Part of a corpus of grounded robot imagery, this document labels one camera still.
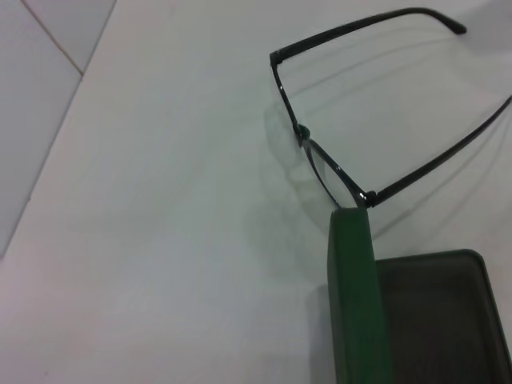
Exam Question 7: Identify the black framed glasses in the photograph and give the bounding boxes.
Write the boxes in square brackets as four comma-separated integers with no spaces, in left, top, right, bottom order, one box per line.
[269,6,512,210]

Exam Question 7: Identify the green glasses case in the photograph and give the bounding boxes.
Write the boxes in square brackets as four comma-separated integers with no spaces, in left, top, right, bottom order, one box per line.
[326,206,512,384]

